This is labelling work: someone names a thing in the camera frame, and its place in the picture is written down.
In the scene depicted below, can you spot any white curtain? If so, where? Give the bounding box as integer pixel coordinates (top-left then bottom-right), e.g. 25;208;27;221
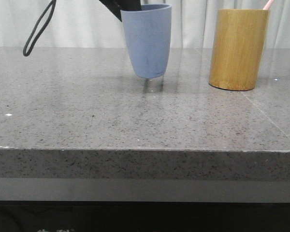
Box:
0;0;290;48

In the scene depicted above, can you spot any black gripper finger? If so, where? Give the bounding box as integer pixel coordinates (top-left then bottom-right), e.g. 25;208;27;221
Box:
100;0;142;22

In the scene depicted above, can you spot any bamboo cylindrical holder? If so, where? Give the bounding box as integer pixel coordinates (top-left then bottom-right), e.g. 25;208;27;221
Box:
209;9;269;91

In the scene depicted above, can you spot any black looped cable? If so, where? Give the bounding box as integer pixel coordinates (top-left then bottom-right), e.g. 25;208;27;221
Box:
23;0;58;58

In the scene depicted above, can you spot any blue plastic cup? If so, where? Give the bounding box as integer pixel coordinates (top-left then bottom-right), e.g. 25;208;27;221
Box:
121;3;172;78

